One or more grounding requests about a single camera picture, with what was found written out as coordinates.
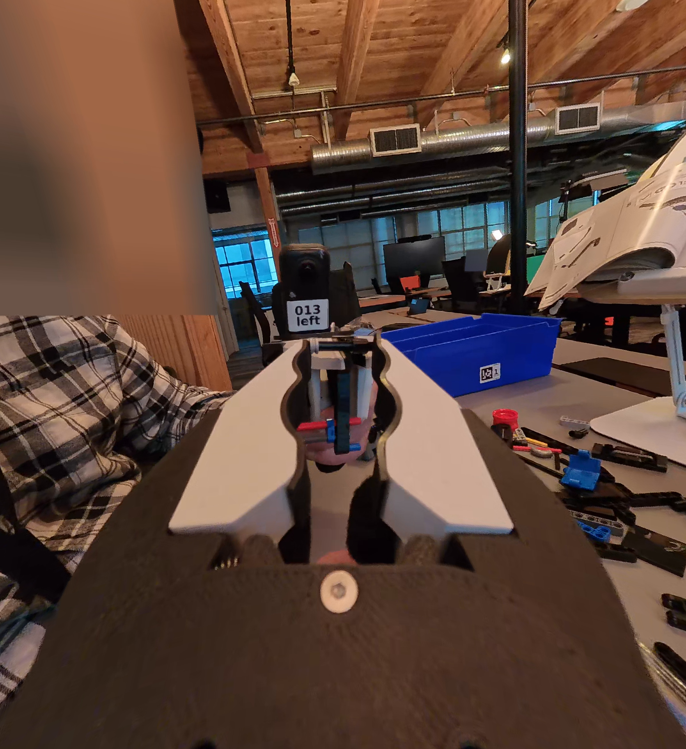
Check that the red toy wheel rim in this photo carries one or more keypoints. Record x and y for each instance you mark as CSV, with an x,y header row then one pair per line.
x,y
505,416

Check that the grey work desk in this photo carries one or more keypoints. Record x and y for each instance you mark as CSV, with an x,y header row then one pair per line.
x,y
413,310

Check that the black pole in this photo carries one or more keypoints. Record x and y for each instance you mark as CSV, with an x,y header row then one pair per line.
x,y
518,146

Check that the green backdrop cloth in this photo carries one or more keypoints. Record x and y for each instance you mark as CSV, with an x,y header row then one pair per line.
x,y
539,272

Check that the white stand base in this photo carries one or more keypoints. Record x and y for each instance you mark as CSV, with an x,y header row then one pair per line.
x,y
641,433

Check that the hanging ceiling lamp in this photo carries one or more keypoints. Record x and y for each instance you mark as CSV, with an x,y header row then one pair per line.
x,y
292,79

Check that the silver ventilation duct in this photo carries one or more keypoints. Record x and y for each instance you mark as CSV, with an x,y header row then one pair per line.
x,y
483,137

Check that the black toy frame piece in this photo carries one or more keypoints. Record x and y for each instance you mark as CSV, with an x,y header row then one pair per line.
x,y
629,457

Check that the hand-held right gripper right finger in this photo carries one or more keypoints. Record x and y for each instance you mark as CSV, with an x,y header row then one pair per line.
x,y
448,468

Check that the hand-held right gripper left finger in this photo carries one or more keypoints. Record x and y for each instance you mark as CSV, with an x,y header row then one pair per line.
x,y
237,468

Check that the instruction booklet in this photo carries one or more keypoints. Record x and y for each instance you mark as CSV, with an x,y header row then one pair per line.
x,y
641,234

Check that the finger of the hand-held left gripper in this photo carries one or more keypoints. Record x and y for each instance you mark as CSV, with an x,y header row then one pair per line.
x,y
363,380
325,361

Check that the black flat toy tile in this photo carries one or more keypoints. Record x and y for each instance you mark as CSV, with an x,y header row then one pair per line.
x,y
658,550

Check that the blue plastic bin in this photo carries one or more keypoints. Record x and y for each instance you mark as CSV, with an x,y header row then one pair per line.
x,y
465,351

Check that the black monitor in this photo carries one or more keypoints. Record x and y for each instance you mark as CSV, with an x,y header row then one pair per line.
x,y
414,257

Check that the pile of black toy beams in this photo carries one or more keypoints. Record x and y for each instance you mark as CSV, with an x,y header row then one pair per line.
x,y
647,500

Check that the black office chair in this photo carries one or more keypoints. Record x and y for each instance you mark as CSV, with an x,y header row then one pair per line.
x,y
346,292
463,284

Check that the blue angled toy beam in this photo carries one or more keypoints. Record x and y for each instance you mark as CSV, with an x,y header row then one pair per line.
x,y
595,529

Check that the red toy axle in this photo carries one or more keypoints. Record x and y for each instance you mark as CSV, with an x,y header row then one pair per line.
x,y
539,449
307,426

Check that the pale booklet stand board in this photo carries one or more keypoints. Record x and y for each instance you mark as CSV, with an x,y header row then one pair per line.
x,y
664,286

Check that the person's left hand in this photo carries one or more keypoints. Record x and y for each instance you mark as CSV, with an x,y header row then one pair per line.
x,y
328,459

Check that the black toy block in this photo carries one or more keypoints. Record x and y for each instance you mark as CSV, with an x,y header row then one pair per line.
x,y
503,434

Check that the yellow toy axle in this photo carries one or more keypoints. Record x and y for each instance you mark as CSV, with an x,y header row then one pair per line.
x,y
536,442

